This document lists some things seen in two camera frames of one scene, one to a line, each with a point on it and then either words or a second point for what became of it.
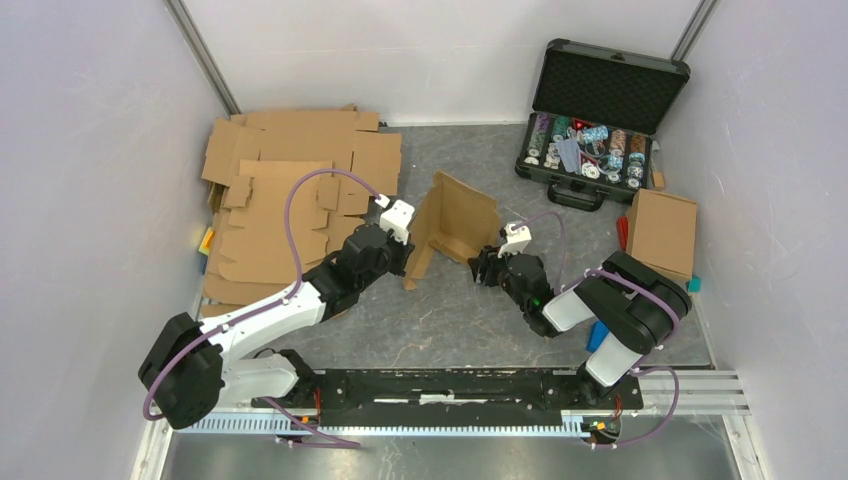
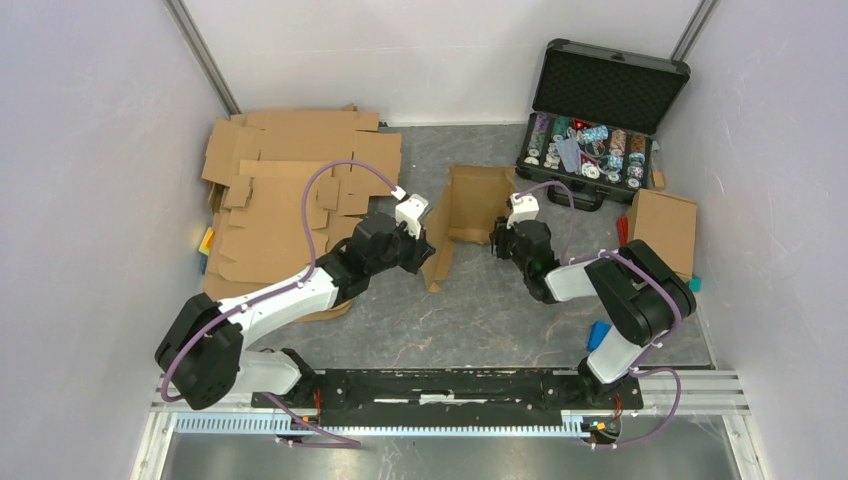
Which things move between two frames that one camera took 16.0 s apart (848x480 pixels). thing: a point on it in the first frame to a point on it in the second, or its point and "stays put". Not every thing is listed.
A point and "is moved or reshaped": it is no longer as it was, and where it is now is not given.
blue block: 597,334 stays put
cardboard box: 455,219 is moved or reshaped
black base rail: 450,397 stays put
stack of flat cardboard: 253,161 stays put
